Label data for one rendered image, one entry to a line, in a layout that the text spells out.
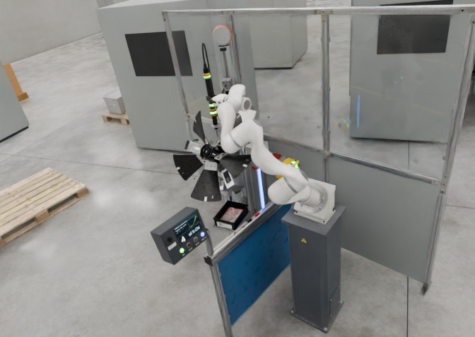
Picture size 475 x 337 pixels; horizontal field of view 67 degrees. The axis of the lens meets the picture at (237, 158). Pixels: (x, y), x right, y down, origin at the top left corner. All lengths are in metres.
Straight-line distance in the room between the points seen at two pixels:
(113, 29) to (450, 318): 4.65
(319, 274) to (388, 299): 0.81
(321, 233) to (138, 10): 3.56
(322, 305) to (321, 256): 0.46
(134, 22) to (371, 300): 3.97
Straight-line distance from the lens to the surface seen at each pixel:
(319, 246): 2.34
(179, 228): 1.95
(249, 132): 1.78
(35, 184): 5.46
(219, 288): 2.48
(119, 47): 5.18
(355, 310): 3.07
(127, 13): 4.96
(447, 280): 3.41
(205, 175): 2.62
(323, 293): 2.66
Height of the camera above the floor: 2.43
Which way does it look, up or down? 29 degrees down
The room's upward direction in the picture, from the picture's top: 9 degrees counter-clockwise
